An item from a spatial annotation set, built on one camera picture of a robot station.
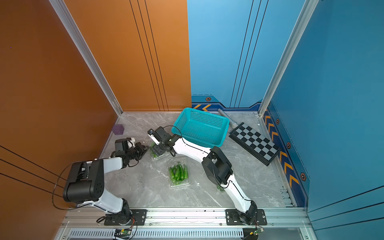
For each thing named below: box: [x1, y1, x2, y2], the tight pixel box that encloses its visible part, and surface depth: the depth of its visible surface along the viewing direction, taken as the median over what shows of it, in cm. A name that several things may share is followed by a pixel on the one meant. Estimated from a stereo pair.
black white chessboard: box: [228, 122, 282, 167], surface depth 99 cm
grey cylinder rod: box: [218, 108, 238, 129], surface depth 118 cm
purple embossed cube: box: [112, 124, 125, 135], surface depth 107 cm
